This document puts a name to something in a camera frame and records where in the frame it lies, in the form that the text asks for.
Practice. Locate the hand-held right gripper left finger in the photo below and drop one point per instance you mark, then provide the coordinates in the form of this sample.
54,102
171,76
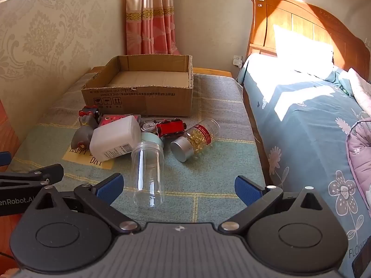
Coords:
111,186

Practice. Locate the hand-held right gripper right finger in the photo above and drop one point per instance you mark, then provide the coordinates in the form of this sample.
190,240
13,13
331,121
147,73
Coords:
246,189

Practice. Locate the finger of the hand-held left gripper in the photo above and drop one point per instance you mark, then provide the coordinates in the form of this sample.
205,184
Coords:
43,175
3,159

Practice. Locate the clear plastic jar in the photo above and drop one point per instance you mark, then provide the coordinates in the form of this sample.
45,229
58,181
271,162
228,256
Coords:
147,173

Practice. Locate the white plastic bottle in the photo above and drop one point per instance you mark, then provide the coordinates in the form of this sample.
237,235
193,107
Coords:
114,139

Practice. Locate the grey rubber animal toy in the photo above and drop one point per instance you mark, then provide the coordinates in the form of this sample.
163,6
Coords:
84,134

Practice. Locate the silver-capped clear pill bottle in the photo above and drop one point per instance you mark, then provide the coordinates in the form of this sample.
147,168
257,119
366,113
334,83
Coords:
200,134

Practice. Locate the red and black toy car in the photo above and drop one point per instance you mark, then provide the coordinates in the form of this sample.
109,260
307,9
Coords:
88,111

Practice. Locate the red toy train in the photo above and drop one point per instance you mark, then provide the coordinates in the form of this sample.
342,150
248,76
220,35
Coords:
171,127

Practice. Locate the brown cardboard box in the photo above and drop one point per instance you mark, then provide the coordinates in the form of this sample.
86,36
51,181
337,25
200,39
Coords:
139,98

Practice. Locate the pale green round box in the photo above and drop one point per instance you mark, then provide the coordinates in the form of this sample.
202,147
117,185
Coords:
153,137

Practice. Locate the small round silver tin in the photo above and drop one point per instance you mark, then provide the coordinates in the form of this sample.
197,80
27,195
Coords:
148,127

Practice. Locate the blue floral bed sheet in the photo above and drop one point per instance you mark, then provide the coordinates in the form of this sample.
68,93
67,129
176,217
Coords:
304,136

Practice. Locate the pink quilted blanket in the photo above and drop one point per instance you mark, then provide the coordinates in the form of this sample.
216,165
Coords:
359,150

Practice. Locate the white pillow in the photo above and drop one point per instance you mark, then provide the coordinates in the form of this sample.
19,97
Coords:
359,87

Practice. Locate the wooden bed headboard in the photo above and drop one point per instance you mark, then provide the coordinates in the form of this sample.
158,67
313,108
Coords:
266,20

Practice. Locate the pink floral curtain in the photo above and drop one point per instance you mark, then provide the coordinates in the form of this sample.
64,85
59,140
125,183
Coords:
150,20

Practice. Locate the white wall socket with charger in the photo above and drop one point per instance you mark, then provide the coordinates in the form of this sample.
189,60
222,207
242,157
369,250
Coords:
237,61

